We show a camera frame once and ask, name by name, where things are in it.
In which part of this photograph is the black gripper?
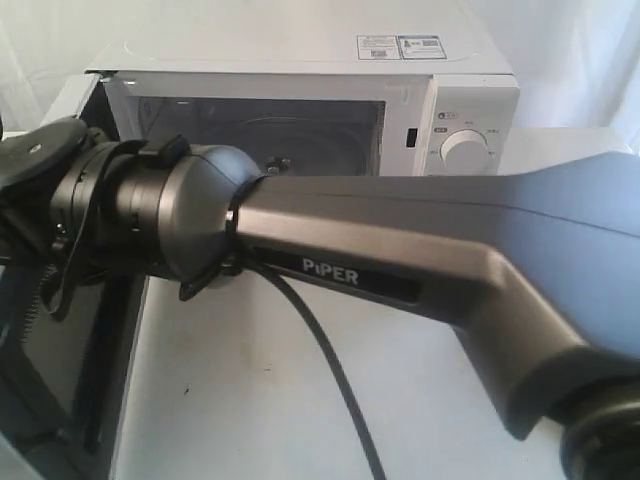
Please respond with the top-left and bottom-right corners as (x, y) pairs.
(1, 119), (95, 320)

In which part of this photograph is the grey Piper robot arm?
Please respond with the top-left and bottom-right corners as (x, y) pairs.
(1, 117), (639, 479)

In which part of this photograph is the glass microwave turntable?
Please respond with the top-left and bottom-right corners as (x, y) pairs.
(227, 117), (371, 176)

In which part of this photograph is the white microwave oven body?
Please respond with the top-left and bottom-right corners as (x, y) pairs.
(89, 34), (520, 176)

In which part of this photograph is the white printed warning label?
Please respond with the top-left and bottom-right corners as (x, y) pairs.
(356, 35), (447, 61)

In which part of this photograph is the upper white control knob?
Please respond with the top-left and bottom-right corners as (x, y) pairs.
(440, 129), (490, 174)

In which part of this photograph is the black cable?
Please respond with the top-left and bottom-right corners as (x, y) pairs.
(239, 249), (387, 480)

